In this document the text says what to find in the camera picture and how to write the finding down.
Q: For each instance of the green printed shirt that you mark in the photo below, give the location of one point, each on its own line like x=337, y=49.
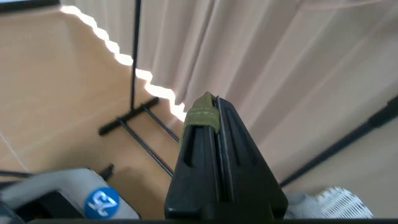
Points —
x=202, y=115

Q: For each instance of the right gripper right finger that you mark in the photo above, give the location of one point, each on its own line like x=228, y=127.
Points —
x=248, y=180

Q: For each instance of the black clothes rack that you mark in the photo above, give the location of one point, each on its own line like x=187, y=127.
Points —
x=136, y=46

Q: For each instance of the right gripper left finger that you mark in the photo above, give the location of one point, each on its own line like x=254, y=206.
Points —
x=199, y=174

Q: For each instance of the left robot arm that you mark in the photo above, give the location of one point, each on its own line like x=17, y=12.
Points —
x=62, y=186

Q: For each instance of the white laundry basket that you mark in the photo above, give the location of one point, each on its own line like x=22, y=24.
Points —
x=342, y=202

